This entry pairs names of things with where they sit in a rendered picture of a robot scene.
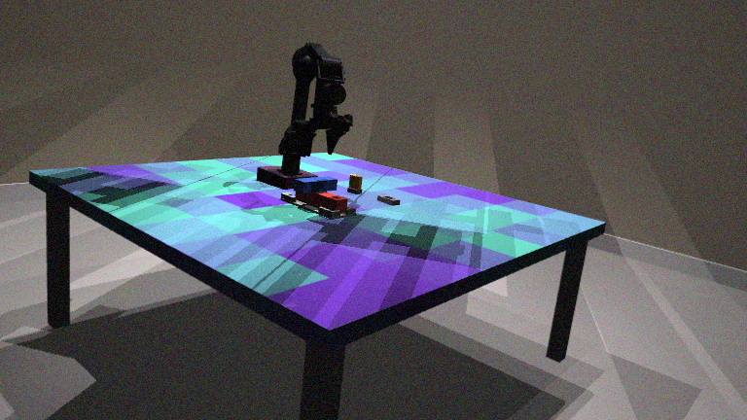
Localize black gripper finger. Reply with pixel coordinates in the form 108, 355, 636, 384
326, 130, 346, 155
295, 130, 316, 157

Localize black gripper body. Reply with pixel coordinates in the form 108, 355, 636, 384
292, 100, 337, 133

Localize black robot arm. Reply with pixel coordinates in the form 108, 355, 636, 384
277, 42, 353, 175

